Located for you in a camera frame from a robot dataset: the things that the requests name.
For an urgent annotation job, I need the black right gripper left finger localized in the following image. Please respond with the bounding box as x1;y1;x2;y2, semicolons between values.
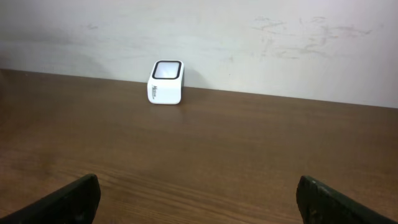
1;174;101;224

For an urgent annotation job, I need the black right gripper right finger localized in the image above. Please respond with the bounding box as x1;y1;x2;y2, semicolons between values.
296;175;397;224

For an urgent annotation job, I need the white barcode scanner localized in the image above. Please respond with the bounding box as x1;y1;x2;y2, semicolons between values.
147;60;185;105

